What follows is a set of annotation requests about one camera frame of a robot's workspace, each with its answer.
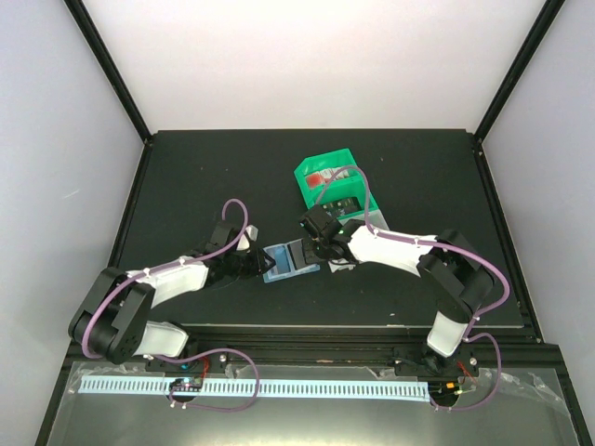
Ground light blue card holder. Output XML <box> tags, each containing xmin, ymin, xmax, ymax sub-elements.
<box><xmin>263</xmin><ymin>239</ymin><xmax>320</xmax><ymax>283</ymax></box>

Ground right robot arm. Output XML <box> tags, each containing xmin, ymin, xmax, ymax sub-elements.
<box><xmin>299</xmin><ymin>205</ymin><xmax>495</xmax><ymax>374</ymax></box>

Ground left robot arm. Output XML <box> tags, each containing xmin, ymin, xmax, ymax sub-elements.
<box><xmin>68</xmin><ymin>221</ymin><xmax>275</xmax><ymax>371</ymax></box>

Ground red and white cards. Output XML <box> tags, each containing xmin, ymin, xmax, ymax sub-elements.
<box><xmin>305</xmin><ymin>167</ymin><xmax>350</xmax><ymax>190</ymax></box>

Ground white plastic bin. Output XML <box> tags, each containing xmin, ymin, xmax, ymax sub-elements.
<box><xmin>327</xmin><ymin>208</ymin><xmax>390</xmax><ymax>273</ymax></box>

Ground green plastic bin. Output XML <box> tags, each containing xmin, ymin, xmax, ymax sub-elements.
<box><xmin>294</xmin><ymin>148</ymin><xmax>366</xmax><ymax>220</ymax></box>

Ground clear plastic sheet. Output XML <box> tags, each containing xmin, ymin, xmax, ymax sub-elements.
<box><xmin>46</xmin><ymin>363</ymin><xmax>582</xmax><ymax>445</ymax></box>

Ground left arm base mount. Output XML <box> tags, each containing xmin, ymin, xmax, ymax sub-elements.
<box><xmin>140</xmin><ymin>342</ymin><xmax>231</xmax><ymax>374</ymax></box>

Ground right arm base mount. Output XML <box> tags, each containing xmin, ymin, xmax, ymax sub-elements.
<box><xmin>389</xmin><ymin>344</ymin><xmax>478</xmax><ymax>377</ymax></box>

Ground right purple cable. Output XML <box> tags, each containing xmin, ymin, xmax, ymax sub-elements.
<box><xmin>314</xmin><ymin>165</ymin><xmax>511</xmax><ymax>413</ymax></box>

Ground slotted white cable duct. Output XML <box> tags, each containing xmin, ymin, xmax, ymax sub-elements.
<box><xmin>78</xmin><ymin>375</ymin><xmax>430</xmax><ymax>402</ymax></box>

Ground left rear frame post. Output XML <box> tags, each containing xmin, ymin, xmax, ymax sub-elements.
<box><xmin>63</xmin><ymin>0</ymin><xmax>152</xmax><ymax>143</ymax></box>

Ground frame post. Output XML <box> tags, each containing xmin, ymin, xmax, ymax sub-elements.
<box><xmin>63</xmin><ymin>0</ymin><xmax>152</xmax><ymax>143</ymax></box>
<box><xmin>473</xmin><ymin>0</ymin><xmax>565</xmax><ymax>143</ymax></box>

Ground black aluminium frame rail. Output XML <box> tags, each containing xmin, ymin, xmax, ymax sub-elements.
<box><xmin>69</xmin><ymin>324</ymin><xmax>566</xmax><ymax>368</ymax></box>

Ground right rear frame post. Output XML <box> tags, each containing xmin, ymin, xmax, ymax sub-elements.
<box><xmin>473</xmin><ymin>0</ymin><xmax>565</xmax><ymax>143</ymax></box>

